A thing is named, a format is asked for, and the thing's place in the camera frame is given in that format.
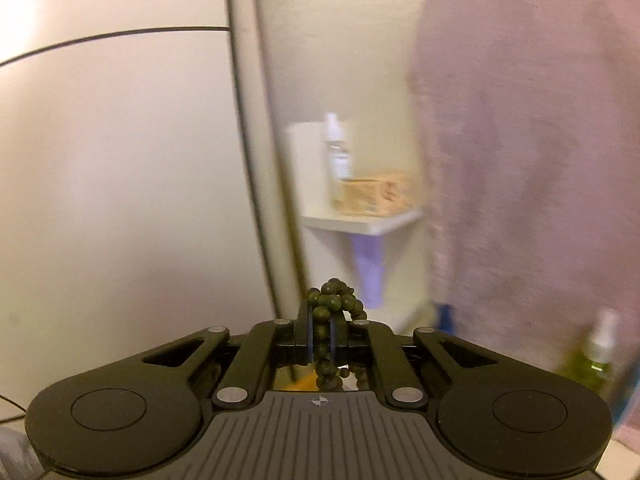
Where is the white spray bottle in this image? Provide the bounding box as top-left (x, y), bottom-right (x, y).
top-left (324, 112), bottom-right (352, 182)

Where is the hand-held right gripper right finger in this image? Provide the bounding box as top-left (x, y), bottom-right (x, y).
top-left (327, 307), bottom-right (501, 407)

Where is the dark green bead necklace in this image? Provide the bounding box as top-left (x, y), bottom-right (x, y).
top-left (302, 280), bottom-right (373, 392)

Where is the green spray bottle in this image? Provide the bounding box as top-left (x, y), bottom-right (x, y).
top-left (554, 309), bottom-right (622, 403)

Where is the beige box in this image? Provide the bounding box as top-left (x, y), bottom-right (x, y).
top-left (332, 172), bottom-right (417, 217)

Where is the white panel with black line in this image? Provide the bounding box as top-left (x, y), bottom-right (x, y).
top-left (0, 0), bottom-right (281, 411)

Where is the pink hanging towel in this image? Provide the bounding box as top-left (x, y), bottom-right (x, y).
top-left (407, 0), bottom-right (640, 378)

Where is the orange plastic tray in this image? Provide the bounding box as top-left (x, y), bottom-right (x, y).
top-left (272, 365), bottom-right (373, 392)

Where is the purple tube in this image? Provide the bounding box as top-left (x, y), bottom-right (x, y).
top-left (352, 237), bottom-right (387, 309)

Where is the cream shelf unit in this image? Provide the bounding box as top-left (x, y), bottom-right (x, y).
top-left (285, 120), bottom-right (431, 331)

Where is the blue spray bottle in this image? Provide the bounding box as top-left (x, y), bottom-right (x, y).
top-left (434, 302), bottom-right (457, 337)

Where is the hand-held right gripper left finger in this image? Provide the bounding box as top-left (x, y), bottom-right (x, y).
top-left (142, 300), bottom-right (323, 407)

